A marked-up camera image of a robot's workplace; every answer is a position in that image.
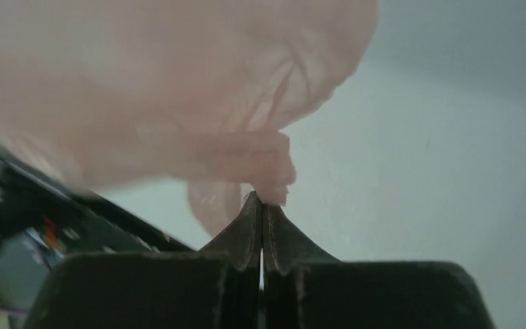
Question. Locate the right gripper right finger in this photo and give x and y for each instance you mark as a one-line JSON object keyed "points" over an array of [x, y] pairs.
{"points": [[306, 287]]}

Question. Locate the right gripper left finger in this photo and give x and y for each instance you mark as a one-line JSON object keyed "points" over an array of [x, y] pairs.
{"points": [[214, 287]]}

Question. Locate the pink plastic trash bag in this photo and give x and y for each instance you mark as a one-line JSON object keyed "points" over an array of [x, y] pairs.
{"points": [[102, 93]]}

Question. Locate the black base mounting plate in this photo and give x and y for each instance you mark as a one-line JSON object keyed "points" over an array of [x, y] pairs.
{"points": [[63, 222]]}

